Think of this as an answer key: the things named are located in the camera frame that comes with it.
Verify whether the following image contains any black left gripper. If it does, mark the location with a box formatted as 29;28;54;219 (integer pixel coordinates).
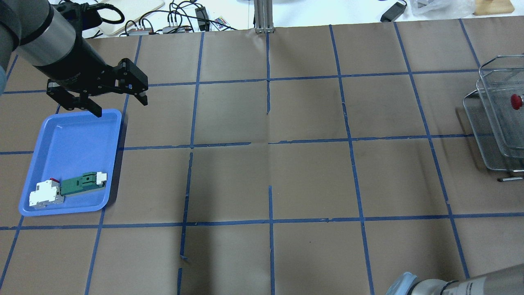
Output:
45;58;149;118

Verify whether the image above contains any red emergency stop button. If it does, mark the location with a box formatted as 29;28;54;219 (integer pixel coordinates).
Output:
510;94;524;110

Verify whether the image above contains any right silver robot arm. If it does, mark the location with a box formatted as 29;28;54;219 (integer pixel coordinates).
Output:
386;264;524;295

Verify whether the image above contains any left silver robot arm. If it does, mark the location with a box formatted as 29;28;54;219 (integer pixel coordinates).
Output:
0;0;149;117

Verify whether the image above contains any blue plastic tray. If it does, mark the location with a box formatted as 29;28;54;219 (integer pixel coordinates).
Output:
18;109;122;217

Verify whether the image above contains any green relay module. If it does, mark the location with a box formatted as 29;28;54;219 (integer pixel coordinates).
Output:
60;171;107;197

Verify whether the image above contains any white circuit breaker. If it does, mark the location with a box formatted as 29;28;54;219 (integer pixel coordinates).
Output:
29;179;64;209

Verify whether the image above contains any black power adapter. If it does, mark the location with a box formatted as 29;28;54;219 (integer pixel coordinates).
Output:
380;0;408;23

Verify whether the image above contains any clear plastic bag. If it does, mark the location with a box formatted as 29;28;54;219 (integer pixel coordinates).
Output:
409;0;477;18

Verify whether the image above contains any wooden board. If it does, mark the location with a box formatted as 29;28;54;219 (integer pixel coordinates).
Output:
473;0;515;16

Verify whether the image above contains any aluminium frame post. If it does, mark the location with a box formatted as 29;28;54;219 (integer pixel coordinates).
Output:
254;0;275;34

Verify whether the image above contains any silver wire mesh shelf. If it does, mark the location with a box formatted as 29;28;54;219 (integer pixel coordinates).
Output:
463;54;524;182

